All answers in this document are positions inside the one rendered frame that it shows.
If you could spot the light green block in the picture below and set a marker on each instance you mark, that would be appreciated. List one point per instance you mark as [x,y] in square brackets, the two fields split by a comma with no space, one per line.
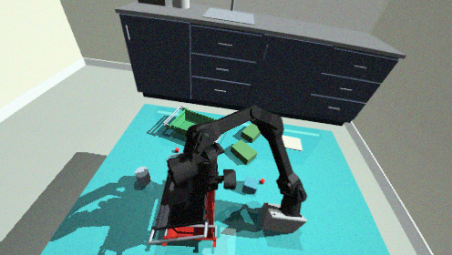
[250,133]
[243,151]

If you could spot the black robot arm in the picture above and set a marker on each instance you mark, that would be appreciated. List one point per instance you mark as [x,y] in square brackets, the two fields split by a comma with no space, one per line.
[203,157]

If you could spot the light blue cube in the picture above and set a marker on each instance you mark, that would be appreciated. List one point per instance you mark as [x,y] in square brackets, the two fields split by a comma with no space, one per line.
[250,185]

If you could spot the red plastic tray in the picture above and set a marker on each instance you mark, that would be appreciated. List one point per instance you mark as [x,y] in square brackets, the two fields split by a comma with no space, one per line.
[183,232]

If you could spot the grey cylinder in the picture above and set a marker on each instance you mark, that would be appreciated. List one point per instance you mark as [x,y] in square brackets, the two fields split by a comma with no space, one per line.
[143,176]

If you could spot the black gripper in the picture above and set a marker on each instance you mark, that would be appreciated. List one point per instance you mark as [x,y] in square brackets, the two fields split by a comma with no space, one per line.
[212,180]

